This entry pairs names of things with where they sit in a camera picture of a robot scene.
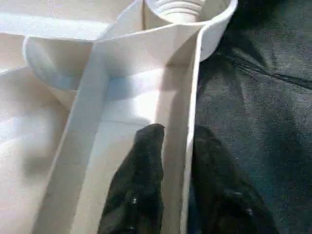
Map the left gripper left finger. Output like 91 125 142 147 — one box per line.
98 123 167 234

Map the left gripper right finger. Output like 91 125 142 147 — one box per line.
188 125 281 234

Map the white plastic table top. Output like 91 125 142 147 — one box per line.
0 0 239 234

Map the white plastic table leg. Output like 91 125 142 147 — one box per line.
144 0 208 24

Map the black mat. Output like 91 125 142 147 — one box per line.
189 0 312 234

